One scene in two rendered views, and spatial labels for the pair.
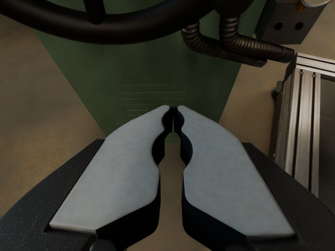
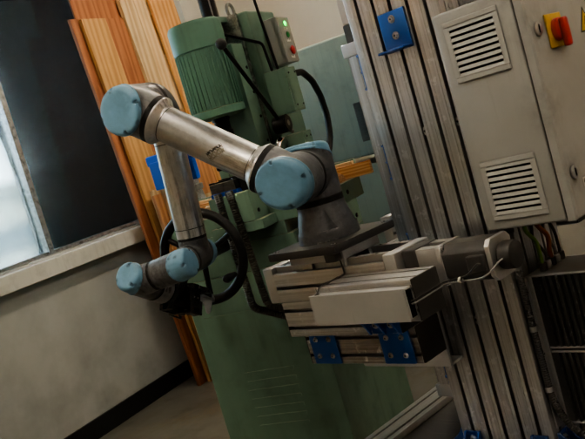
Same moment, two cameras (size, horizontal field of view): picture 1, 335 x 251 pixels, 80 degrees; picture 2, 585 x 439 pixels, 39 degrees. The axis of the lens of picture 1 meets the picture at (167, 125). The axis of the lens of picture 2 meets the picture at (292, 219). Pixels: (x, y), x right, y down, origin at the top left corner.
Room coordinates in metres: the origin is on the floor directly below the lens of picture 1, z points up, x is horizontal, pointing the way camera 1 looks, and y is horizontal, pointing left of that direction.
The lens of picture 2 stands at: (-1.89, -1.12, 1.08)
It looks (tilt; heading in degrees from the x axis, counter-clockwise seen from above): 6 degrees down; 23
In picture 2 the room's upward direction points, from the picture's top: 16 degrees counter-clockwise
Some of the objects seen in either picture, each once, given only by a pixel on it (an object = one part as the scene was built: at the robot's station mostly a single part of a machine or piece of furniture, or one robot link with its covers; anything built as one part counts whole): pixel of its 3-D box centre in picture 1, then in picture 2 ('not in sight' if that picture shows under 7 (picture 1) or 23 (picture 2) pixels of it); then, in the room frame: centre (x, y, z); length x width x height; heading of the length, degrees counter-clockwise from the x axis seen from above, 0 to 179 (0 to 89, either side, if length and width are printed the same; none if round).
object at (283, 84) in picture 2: not in sight; (285, 91); (0.73, -0.14, 1.22); 0.09 x 0.08 x 0.15; 176
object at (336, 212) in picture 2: not in sight; (324, 217); (-0.07, -0.45, 0.87); 0.15 x 0.15 x 0.10
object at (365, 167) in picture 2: not in sight; (276, 191); (0.51, -0.09, 0.92); 0.67 x 0.02 x 0.04; 86
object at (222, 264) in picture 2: not in sight; (274, 238); (0.64, 0.02, 0.76); 0.57 x 0.45 x 0.09; 176
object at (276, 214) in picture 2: not in sight; (258, 214); (0.41, -0.06, 0.87); 0.61 x 0.30 x 0.06; 86
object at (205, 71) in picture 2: not in sight; (206, 70); (0.52, 0.03, 1.35); 0.18 x 0.18 x 0.31
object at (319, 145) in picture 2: not in sight; (309, 170); (-0.08, -0.45, 0.98); 0.13 x 0.12 x 0.14; 179
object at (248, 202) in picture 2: not in sight; (241, 205); (0.32, -0.05, 0.91); 0.15 x 0.14 x 0.09; 86
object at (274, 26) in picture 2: not in sight; (280, 41); (0.83, -0.13, 1.40); 0.10 x 0.06 x 0.16; 176
